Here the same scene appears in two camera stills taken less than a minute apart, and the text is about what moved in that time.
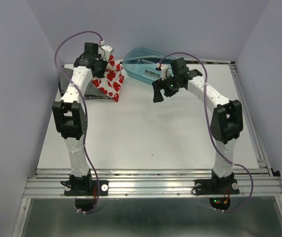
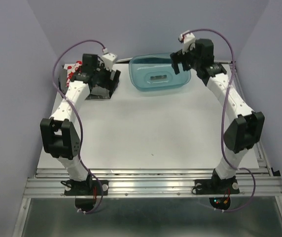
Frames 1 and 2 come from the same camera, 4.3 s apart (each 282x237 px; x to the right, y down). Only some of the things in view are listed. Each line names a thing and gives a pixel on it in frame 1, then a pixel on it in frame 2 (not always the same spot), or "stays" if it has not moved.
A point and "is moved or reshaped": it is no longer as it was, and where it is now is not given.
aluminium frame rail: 155,183 stays
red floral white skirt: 111,83 is moved or reshaped
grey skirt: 64,83 stays
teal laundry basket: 146,65 is moved or reshaped
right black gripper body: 170,86 → 190,58
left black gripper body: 101,66 → 102,79
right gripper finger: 157,85 → 175,57
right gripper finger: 158,97 → 175,66
